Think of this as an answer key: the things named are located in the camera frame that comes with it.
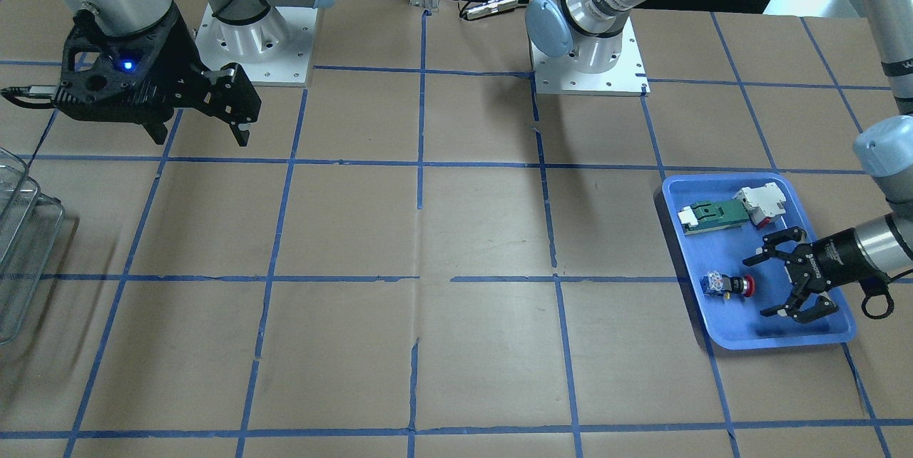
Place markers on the green terminal block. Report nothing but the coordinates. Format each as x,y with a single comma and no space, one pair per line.
706,216

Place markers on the wire mesh shelf basket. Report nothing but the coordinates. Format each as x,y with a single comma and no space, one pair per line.
30,224

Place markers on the white circuit breaker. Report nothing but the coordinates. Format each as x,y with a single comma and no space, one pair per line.
763,204

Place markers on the red emergency stop button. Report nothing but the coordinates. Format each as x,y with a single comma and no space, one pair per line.
715,283

